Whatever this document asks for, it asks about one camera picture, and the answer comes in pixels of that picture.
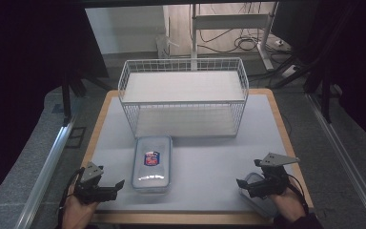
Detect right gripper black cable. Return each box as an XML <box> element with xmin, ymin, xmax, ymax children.
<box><xmin>286</xmin><ymin>174</ymin><xmax>310</xmax><ymax>216</ymax></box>

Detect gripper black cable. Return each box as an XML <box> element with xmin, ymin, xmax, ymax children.
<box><xmin>56</xmin><ymin>167</ymin><xmax>86</xmax><ymax>229</ymax></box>
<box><xmin>286</xmin><ymin>174</ymin><xmax>310</xmax><ymax>216</ymax></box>

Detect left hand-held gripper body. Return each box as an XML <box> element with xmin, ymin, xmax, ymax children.
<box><xmin>72</xmin><ymin>161</ymin><xmax>119</xmax><ymax>204</ymax></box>

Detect black curtain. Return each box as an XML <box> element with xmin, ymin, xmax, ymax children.
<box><xmin>0</xmin><ymin>0</ymin><xmax>110</xmax><ymax>211</ymax></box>

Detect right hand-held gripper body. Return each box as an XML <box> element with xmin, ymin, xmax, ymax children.
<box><xmin>254</xmin><ymin>152</ymin><xmax>301</xmax><ymax>198</ymax></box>

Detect white wire shelf rack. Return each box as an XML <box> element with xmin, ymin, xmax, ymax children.
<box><xmin>117</xmin><ymin>57</ymin><xmax>250</xmax><ymax>139</ymax></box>

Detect aluminium rail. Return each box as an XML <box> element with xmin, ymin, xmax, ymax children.
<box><xmin>307</xmin><ymin>93</ymin><xmax>366</xmax><ymax>229</ymax></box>
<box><xmin>13</xmin><ymin>121</ymin><xmax>76</xmax><ymax>229</ymax></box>

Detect small clear plastic container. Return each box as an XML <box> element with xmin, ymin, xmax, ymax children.
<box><xmin>238</xmin><ymin>172</ymin><xmax>281</xmax><ymax>219</ymax></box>

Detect black floor cables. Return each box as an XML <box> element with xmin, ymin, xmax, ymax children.
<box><xmin>197</xmin><ymin>28</ymin><xmax>292</xmax><ymax>55</ymax></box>

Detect white power strip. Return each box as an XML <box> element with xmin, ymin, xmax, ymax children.
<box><xmin>280</xmin><ymin>64</ymin><xmax>300</xmax><ymax>79</ymax></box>

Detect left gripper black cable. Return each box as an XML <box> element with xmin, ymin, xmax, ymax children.
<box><xmin>56</xmin><ymin>167</ymin><xmax>86</xmax><ymax>229</ymax></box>

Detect person's left hand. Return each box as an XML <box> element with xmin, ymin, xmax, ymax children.
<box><xmin>61</xmin><ymin>185</ymin><xmax>100</xmax><ymax>229</ymax></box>

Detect clear container with blue seal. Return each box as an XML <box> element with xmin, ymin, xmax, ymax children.
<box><xmin>131</xmin><ymin>135</ymin><xmax>173</xmax><ymax>194</ymax></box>

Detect black metal stand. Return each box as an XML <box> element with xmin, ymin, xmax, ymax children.
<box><xmin>60</xmin><ymin>72</ymin><xmax>88</xmax><ymax>126</ymax></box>
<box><xmin>304</xmin><ymin>61</ymin><xmax>336</xmax><ymax>124</ymax></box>

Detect red and blue packet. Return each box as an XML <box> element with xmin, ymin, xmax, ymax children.
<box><xmin>143</xmin><ymin>150</ymin><xmax>161</xmax><ymax>167</ymax></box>

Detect person's right hand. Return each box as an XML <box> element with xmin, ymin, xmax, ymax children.
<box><xmin>268</xmin><ymin>182</ymin><xmax>307</xmax><ymax>222</ymax></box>

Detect white desk frame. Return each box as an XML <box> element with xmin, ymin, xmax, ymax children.
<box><xmin>189</xmin><ymin>2</ymin><xmax>276</xmax><ymax>72</ymax></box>

